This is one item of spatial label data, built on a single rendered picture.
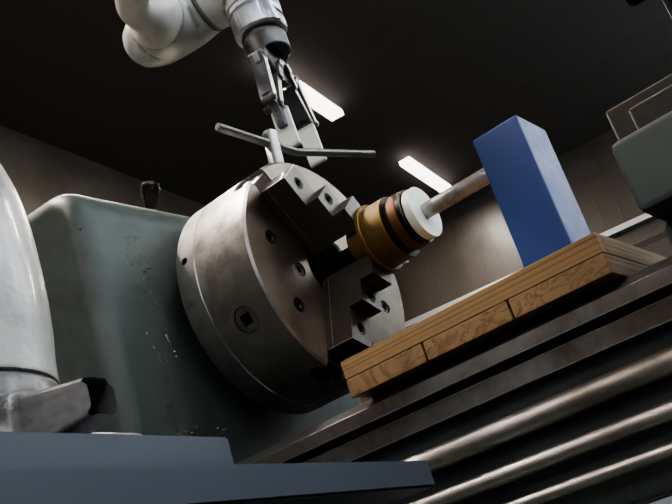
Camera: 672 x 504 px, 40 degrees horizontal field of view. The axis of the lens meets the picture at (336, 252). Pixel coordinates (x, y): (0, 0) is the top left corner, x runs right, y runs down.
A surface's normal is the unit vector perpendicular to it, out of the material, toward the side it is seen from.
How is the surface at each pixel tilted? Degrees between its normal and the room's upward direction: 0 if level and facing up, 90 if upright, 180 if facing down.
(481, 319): 90
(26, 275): 91
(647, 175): 90
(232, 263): 90
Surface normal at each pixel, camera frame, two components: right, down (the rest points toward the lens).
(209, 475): 0.83, -0.42
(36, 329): 0.94, -0.28
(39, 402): -0.36, -0.24
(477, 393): -0.60, -0.11
